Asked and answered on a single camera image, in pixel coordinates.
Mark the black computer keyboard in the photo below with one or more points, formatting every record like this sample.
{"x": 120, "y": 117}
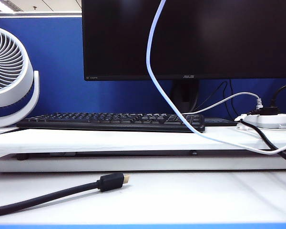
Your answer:
{"x": 85, "y": 119}

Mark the white desk riser shelf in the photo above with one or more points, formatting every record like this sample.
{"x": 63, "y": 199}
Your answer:
{"x": 85, "y": 140}

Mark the dark blue flat pad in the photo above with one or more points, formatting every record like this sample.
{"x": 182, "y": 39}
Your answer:
{"x": 221, "y": 122}

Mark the blue cubicle partition panel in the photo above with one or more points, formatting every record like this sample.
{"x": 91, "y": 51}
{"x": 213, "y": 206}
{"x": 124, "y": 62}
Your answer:
{"x": 57, "y": 59}

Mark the black computer monitor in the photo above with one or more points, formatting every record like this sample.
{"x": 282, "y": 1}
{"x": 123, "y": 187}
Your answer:
{"x": 228, "y": 35}

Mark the white round desk fan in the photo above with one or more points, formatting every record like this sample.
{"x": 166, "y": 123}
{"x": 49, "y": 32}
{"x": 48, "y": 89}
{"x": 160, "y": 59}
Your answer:
{"x": 28, "y": 71}

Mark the white power strip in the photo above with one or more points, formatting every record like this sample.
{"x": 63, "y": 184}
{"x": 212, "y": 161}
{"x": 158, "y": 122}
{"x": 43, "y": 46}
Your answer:
{"x": 276, "y": 119}

